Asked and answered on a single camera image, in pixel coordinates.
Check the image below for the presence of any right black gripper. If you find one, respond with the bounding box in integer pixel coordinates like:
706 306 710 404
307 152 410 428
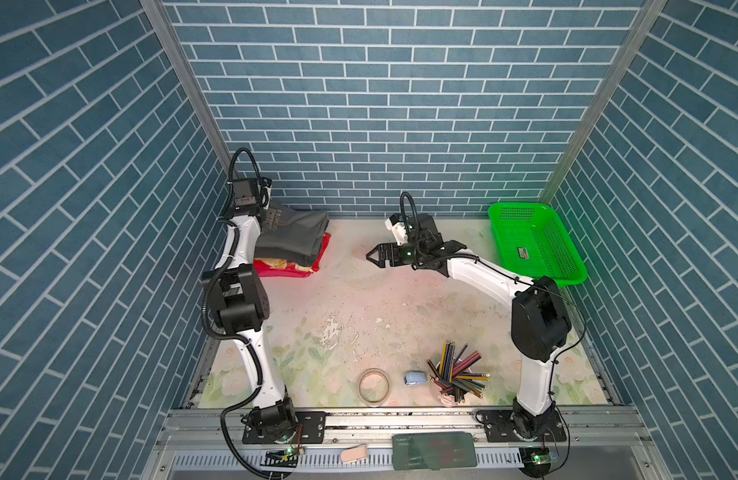
366 241 428 267

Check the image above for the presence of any grey t shirt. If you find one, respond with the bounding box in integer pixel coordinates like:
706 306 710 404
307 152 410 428
255 203 329 267

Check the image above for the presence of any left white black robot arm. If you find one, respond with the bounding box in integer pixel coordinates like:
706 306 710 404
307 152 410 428
201 177 296 442

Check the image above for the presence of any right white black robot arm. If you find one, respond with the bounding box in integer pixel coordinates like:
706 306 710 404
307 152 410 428
366 213 571 440

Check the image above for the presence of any folded red t shirt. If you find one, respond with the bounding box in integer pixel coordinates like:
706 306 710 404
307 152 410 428
254 233 332 278

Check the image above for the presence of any small blue pencil sharpener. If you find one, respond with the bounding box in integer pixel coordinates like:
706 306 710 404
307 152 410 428
403 370 427 386

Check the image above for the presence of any roll of clear tape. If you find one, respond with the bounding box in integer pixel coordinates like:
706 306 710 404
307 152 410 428
356 368 391 407

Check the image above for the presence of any bundle of coloured pencils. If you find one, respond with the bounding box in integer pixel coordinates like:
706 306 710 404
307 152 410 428
427 340 491 405

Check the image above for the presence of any green plastic basket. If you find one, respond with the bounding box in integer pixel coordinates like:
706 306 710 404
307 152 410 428
488 203 588 288

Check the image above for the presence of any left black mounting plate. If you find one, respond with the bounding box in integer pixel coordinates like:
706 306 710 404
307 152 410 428
242 407 327 445

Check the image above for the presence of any black mounting plate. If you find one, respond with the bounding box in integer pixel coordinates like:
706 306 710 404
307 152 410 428
242 407 327 445
474 407 567 443

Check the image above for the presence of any pink eraser block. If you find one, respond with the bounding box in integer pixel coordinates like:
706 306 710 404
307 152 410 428
339 445 368 464

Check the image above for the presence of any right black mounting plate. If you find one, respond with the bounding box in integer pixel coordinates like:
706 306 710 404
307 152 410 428
474 407 567 443

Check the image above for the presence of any left small circuit board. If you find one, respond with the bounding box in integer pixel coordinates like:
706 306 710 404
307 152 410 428
261 447 300 470

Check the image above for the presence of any small circuit board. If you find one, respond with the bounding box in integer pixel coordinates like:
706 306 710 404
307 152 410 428
519 448 554 479
261 447 300 470

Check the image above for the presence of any right small circuit board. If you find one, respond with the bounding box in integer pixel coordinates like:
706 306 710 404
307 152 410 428
519 448 554 479

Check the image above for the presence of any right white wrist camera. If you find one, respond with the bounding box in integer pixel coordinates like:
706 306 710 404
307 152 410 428
384 214 408 245

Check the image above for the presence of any left black corrugated cable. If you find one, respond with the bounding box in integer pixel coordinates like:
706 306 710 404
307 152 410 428
200 146 298 480

